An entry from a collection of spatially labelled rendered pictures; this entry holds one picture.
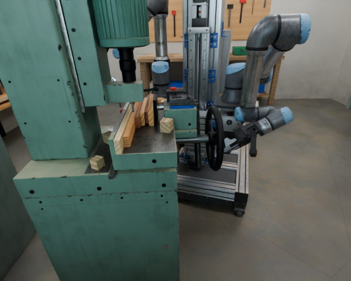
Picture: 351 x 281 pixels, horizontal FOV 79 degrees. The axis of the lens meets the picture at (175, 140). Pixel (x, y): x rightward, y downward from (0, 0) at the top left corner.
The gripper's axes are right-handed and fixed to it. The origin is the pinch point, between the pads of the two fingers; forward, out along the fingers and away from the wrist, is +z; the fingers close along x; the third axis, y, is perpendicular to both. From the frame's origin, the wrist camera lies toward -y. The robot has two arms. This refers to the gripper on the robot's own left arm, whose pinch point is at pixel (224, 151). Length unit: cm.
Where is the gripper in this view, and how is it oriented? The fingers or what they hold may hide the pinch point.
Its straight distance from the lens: 110.1
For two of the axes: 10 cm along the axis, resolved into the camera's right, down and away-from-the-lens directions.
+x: -3.8, -3.1, -8.7
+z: -8.5, 4.8, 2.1
